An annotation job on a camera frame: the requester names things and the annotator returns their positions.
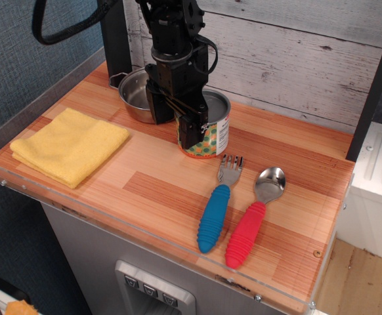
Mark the red handled spoon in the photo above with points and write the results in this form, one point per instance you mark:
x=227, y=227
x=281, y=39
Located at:
x=269, y=186

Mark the grey cabinet with dispenser panel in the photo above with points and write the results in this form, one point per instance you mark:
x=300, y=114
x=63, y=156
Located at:
x=124, y=270

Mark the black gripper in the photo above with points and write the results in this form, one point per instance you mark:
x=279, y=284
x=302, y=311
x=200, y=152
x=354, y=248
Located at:
x=174, y=86

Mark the blue handled fork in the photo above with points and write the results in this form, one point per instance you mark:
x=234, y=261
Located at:
x=212, y=220

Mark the green orange patterned can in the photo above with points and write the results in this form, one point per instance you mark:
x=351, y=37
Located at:
x=216, y=136

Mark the black vertical post left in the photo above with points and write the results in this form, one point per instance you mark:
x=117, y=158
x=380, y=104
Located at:
x=116, y=44

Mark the white toy appliance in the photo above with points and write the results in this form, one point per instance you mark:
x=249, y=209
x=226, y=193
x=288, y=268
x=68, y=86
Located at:
x=360, y=220

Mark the orange object bottom left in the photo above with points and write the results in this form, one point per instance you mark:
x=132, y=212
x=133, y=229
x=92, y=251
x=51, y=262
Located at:
x=20, y=308

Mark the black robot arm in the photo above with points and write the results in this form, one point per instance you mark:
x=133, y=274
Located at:
x=172, y=24

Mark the stainless steel pot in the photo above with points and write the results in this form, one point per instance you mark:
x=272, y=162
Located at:
x=132, y=91

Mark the yellow folded cloth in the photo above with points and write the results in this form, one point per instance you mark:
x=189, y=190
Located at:
x=70, y=148

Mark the clear acrylic table guard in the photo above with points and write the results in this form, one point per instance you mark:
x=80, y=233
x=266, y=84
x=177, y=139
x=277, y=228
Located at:
x=150, y=185

